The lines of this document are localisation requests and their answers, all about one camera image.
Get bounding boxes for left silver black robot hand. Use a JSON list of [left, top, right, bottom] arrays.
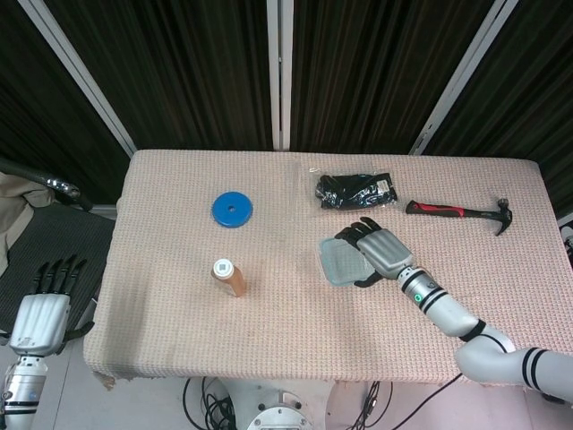
[[8, 254, 96, 357]]

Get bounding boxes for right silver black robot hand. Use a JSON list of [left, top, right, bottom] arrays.
[[334, 216, 415, 288]]

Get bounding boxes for clear blue plastic lid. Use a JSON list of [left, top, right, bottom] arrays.
[[318, 236, 378, 288]]

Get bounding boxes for clear plastic container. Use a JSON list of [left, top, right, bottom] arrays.
[[316, 235, 375, 283]]

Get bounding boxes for black gloves in clear bag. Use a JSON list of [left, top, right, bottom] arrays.
[[308, 166, 401, 211]]

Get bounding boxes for red black claw hammer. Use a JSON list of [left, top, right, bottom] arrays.
[[405, 197, 515, 237]]

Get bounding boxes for black chair with chrome armrest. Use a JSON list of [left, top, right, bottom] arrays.
[[0, 156, 118, 332]]

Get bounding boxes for beige garment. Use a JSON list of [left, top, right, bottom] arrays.
[[0, 172, 48, 274]]

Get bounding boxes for beige waffle-weave tablecloth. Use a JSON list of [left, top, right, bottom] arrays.
[[82, 149, 566, 391]]

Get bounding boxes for blue round disc with hole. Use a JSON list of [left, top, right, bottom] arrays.
[[210, 191, 256, 228]]

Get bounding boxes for brown juice bottle white cap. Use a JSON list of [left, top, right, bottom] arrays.
[[210, 258, 248, 298]]

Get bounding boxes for black white printed box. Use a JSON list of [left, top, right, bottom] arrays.
[[558, 217, 573, 272]]

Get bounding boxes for black pleated curtain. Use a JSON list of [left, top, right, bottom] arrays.
[[423, 0, 573, 216], [44, 0, 274, 151], [290, 0, 496, 156], [0, 0, 131, 202]]

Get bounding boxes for black cable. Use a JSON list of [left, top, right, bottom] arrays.
[[182, 375, 238, 430], [353, 380, 395, 430], [393, 370, 465, 404]]

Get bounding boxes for white metal frame post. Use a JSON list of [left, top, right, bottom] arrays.
[[410, 0, 523, 157], [267, 0, 295, 151], [17, 0, 136, 158]]

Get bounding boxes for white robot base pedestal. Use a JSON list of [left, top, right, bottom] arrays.
[[223, 380, 335, 430]]

